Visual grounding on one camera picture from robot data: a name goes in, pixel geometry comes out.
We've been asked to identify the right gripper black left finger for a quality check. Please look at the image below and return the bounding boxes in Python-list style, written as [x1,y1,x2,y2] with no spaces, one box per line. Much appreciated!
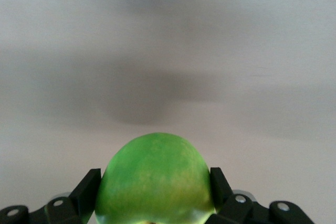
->
[0,167,102,224]

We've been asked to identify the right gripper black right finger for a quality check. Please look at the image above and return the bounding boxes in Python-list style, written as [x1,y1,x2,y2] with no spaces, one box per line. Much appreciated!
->
[207,166,316,224]

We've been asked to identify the green apple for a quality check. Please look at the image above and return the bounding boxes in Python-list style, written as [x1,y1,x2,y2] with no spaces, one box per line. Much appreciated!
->
[94,132,217,224]

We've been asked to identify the brown table cover mat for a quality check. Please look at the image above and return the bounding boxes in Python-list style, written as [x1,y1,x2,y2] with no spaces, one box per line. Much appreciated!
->
[0,0,336,224]

